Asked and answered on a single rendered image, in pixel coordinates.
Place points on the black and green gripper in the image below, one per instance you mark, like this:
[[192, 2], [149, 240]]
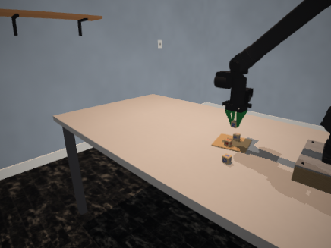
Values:
[[236, 104]]

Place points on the tan flat mat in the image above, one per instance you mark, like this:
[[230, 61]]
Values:
[[240, 145]]

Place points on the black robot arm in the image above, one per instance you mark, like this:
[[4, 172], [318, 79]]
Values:
[[294, 20]]

